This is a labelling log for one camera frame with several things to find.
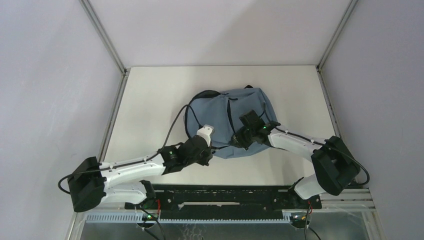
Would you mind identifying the blue student backpack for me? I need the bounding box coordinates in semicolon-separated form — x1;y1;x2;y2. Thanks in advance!
183;85;278;159

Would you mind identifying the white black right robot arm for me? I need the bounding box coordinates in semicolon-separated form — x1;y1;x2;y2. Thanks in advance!
230;110;362;208

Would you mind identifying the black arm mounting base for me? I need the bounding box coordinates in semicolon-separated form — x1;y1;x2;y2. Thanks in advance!
124;184;322;219

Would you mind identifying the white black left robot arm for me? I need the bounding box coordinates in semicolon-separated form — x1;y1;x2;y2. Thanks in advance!
66;135;212;213

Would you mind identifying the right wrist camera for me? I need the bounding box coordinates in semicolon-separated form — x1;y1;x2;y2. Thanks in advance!
239;110;265;129

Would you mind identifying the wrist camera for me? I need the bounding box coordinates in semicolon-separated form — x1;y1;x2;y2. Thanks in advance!
239;110;265;129
196;124;214;147

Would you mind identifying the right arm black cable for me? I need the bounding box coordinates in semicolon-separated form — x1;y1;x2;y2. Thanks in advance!
258;102;371;187

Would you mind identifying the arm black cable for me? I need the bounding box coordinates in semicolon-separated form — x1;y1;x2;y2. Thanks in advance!
258;102;371;187
57;104;204;195

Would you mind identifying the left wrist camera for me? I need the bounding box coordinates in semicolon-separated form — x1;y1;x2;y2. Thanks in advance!
196;124;214;147

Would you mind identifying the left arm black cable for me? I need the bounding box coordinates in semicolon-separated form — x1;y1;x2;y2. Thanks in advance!
57;104;204;195

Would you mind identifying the left aluminium frame post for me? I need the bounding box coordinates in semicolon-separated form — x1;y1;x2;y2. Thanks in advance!
79;0;127;75

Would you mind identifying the aluminium frame post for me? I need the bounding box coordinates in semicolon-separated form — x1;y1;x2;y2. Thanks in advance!
316;0;360;72
79;0;127;75

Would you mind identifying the white slotted cable duct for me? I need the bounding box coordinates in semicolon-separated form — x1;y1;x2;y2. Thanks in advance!
84;212;292;224

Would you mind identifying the right aluminium frame post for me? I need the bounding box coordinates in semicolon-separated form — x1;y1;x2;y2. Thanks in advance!
316;0;360;72

